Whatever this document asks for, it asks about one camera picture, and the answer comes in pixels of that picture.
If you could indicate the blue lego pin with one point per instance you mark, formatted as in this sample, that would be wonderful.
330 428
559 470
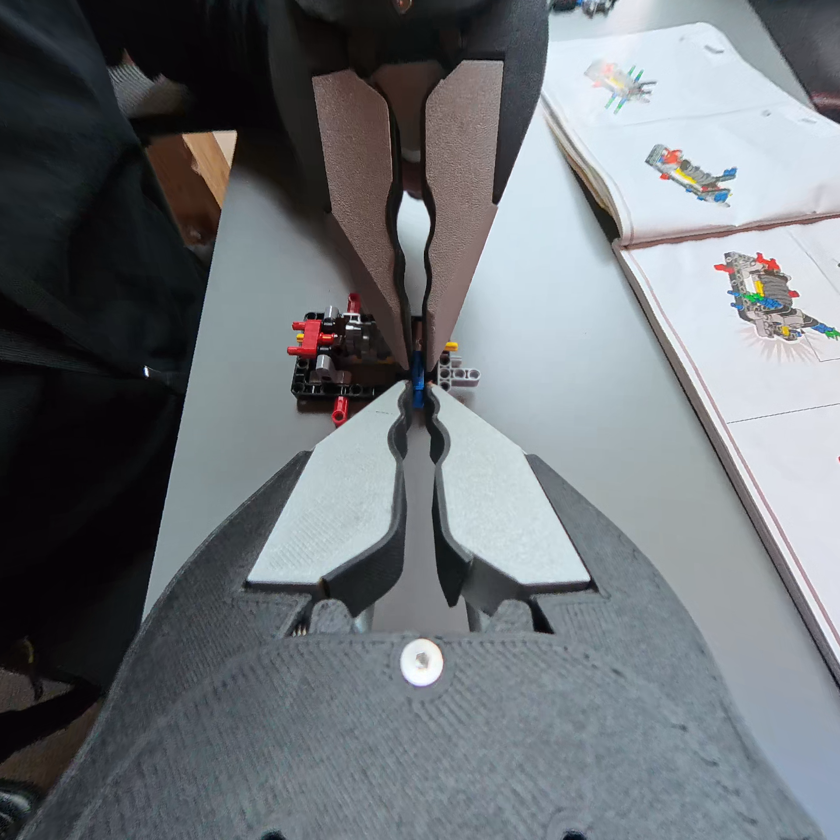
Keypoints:
418 390

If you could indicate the wooden furniture frame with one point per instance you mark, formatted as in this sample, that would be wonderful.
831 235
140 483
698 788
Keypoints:
190 184

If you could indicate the lego instruction booklet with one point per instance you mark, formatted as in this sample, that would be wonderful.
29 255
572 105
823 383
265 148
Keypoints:
689 164

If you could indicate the person's torso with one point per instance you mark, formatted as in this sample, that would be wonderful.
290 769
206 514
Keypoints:
79 328

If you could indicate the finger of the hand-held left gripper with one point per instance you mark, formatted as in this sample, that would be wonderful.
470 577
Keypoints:
354 184
466 184

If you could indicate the person's left hand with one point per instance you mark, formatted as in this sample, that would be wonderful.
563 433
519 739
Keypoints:
410 105

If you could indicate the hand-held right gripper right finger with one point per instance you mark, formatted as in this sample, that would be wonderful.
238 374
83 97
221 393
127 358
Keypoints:
512 518

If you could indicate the black frame lego model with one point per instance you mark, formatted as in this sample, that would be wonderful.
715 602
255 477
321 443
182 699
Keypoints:
315 384

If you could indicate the pile of lego pieces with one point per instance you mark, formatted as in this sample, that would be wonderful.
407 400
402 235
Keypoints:
587 6

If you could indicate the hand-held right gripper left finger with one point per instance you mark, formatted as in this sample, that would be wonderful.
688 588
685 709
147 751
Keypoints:
328 518

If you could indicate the person's left forearm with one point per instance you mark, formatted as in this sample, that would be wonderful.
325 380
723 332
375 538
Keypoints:
184 52

